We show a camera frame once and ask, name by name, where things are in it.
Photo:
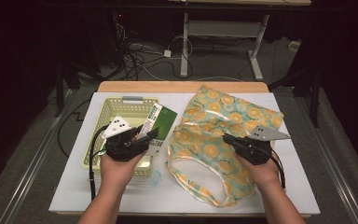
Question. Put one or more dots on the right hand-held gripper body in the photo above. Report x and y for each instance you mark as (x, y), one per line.
(258, 149)

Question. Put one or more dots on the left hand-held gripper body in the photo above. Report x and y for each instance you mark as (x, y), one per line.
(121, 149)

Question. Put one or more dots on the green and white carton box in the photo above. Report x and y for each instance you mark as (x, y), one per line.
(164, 119)

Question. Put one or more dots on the orange-slice print fabric bag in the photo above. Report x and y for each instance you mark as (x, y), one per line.
(211, 149)

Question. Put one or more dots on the pale yellow perforated plastic basket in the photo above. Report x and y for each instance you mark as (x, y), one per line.
(96, 152)

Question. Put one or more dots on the person's left hand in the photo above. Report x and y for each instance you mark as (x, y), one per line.
(118, 172)

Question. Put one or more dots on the person's right hand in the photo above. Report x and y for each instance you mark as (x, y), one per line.
(261, 174)

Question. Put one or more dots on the white table mat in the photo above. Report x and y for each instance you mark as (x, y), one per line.
(74, 186)

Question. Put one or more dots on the black metal stand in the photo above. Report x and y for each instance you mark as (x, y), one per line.
(314, 93)
(60, 90)

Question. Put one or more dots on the small white power adapter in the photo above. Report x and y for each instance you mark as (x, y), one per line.
(167, 53)

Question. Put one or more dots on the metal floor rail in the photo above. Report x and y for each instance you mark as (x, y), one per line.
(34, 165)
(338, 174)

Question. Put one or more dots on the white metal frame desk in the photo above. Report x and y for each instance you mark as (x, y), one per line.
(223, 28)

